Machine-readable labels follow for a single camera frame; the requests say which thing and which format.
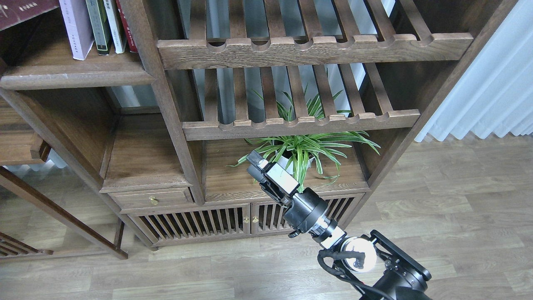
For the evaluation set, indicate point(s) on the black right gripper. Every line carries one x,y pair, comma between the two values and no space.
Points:
305,211

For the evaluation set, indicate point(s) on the yellow and black book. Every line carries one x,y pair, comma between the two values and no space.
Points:
100,25

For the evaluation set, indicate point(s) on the pale purple book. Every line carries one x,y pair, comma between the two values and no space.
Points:
78,25

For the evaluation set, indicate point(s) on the dark maroon book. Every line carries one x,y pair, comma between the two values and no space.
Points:
13,12

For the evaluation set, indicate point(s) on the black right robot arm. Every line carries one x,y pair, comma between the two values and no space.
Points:
372,264

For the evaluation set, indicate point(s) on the white plant pot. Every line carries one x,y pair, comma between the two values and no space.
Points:
283,160

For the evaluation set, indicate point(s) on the green spider plant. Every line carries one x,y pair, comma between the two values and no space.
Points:
301,150

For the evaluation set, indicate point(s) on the brass drawer knob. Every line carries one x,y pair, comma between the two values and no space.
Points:
153,200

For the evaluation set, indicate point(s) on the dark wooden bookshelf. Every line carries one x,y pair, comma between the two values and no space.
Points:
171,120

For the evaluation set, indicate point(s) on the red upright book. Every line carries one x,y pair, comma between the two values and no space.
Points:
130,42

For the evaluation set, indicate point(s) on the white upright book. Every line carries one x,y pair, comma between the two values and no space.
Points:
115,22

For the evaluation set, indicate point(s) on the white curtain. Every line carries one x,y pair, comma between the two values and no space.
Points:
494,96

